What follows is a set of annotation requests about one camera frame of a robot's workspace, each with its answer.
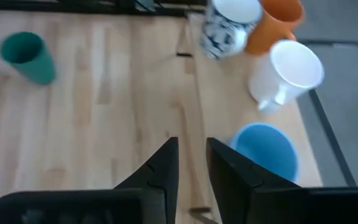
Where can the black aluminium table frame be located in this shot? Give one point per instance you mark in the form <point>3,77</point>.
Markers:
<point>73,6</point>

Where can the wooden shelf with black frame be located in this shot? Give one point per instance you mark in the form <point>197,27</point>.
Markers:
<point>219,102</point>

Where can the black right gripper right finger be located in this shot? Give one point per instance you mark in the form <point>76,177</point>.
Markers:
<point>238,186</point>

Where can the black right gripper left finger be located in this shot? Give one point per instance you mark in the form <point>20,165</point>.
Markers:
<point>160,177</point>

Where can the navy white floral mug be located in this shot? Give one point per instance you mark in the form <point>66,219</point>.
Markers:
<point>222,34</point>

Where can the green plastic cup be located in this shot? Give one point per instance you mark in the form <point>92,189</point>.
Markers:
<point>30,59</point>

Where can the light blue ribbed mug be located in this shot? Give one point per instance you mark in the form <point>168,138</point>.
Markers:
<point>269,149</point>

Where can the orange mug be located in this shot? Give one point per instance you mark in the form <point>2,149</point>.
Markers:
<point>272,28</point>

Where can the plain white mug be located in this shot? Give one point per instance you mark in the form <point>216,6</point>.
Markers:
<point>294,65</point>

